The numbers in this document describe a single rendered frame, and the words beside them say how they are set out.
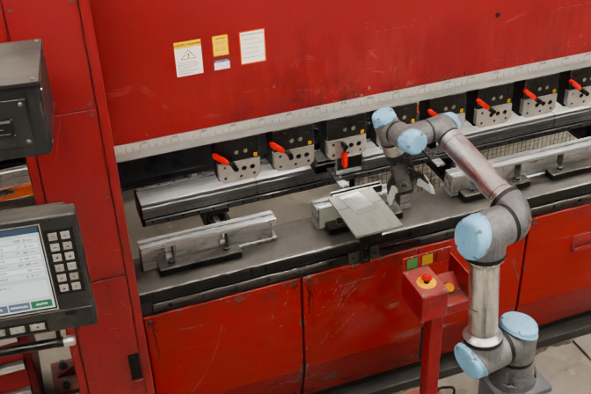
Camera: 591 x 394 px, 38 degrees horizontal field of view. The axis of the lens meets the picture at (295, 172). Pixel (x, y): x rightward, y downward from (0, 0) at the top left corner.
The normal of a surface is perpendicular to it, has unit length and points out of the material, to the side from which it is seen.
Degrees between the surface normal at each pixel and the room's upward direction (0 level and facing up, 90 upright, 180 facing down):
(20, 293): 90
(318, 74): 90
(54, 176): 90
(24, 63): 1
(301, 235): 0
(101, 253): 90
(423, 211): 0
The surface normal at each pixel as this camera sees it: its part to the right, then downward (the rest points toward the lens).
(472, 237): -0.87, 0.17
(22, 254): 0.22, 0.51
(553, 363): -0.04, -0.85
